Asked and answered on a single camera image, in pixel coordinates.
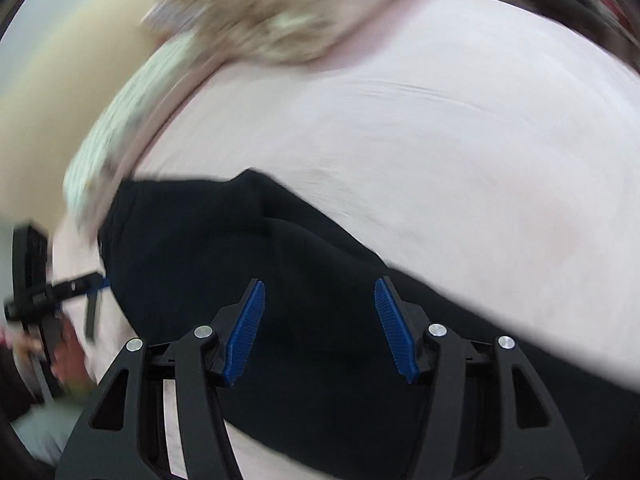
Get pale printed pillow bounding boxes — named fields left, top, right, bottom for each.
left=65, top=30, right=226, bottom=241

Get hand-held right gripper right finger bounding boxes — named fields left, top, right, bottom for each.
left=374, top=276, right=587, bottom=480

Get person's grey clothing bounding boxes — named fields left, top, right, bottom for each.
left=10, top=395, right=86, bottom=468

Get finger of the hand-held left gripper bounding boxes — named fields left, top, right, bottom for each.
left=84, top=287, right=103, bottom=345
left=47, top=272, right=112, bottom=303

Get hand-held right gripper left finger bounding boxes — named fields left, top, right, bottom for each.
left=54, top=279, right=267, bottom=480

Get floral patterned pillow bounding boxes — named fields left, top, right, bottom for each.
left=142, top=0, right=431, bottom=66

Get person's left hand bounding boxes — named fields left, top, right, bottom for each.
left=50, top=317, right=98, bottom=391

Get bed with pink sheet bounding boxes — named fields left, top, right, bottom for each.
left=50, top=0, right=640, bottom=480

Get black pants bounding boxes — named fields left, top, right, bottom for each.
left=97, top=169, right=640, bottom=478

